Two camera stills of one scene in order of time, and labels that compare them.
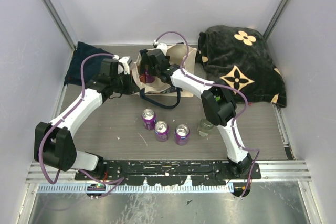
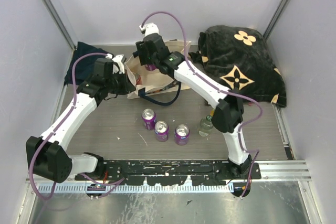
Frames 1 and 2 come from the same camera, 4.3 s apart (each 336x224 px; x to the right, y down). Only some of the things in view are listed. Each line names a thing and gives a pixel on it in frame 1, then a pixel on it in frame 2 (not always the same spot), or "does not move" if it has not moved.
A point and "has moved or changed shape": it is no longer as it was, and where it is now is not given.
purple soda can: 149,79 has moved or changed shape
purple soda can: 149,117 does not move
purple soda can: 161,129 does not move
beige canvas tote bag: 182,55 has moved or changed shape
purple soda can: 181,133 does not move
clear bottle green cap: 205,127 does not move
